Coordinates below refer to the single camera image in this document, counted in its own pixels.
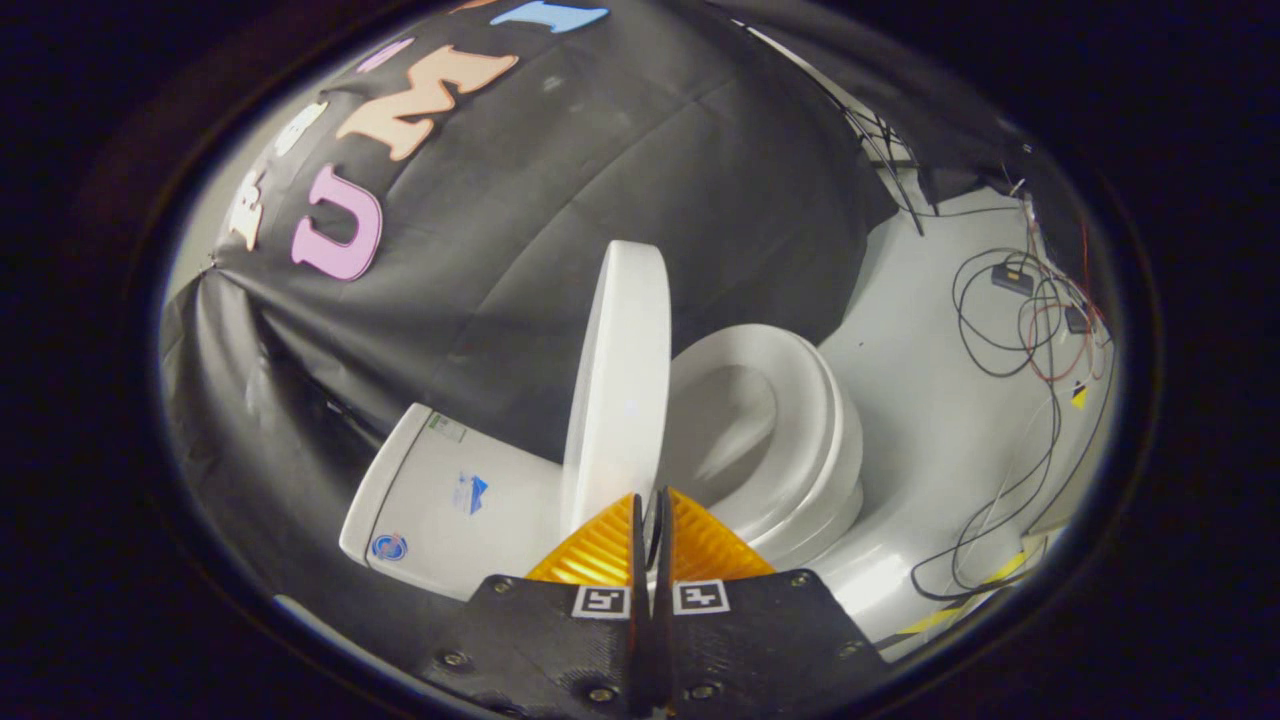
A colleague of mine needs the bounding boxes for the yellow black floor tape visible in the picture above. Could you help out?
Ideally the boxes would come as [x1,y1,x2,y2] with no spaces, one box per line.
[880,550,1033,643]

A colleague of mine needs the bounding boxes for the white toilet body with tank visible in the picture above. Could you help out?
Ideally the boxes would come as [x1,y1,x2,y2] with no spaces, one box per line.
[338,403,906,641]

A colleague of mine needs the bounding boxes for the black backdrop cloth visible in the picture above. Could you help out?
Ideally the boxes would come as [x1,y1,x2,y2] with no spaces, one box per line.
[160,0,1101,641]

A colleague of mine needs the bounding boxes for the black cable tangle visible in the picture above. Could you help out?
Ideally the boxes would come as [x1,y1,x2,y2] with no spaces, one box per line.
[908,245,1117,603]

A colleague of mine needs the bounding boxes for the white toilet lid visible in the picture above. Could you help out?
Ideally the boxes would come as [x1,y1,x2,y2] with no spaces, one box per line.
[560,240,673,536]

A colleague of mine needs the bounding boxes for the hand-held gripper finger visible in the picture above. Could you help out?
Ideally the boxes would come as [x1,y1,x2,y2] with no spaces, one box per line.
[655,487,891,716]
[420,490,651,716]

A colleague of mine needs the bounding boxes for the red cable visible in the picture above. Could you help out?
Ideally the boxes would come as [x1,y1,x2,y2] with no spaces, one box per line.
[1018,298,1103,387]

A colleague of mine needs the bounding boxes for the black tripod stand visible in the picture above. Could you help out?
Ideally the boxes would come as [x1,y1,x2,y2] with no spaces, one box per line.
[840,100,927,237]

